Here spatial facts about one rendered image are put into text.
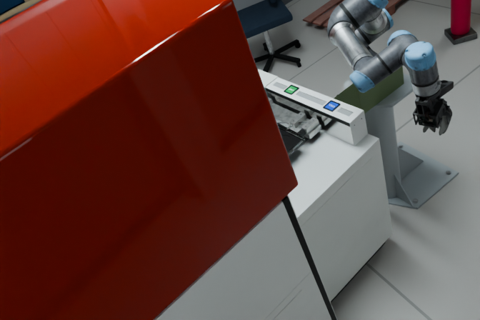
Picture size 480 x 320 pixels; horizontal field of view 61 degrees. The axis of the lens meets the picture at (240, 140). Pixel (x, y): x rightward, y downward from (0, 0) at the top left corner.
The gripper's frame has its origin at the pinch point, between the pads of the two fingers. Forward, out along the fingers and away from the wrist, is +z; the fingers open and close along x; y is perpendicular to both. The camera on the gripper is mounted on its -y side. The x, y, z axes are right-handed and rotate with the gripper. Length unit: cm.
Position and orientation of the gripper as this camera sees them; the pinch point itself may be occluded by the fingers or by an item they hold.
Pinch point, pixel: (438, 128)
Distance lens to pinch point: 149.0
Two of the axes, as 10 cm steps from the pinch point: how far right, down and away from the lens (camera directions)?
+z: 4.5, 6.4, 6.3
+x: 7.0, 1.8, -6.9
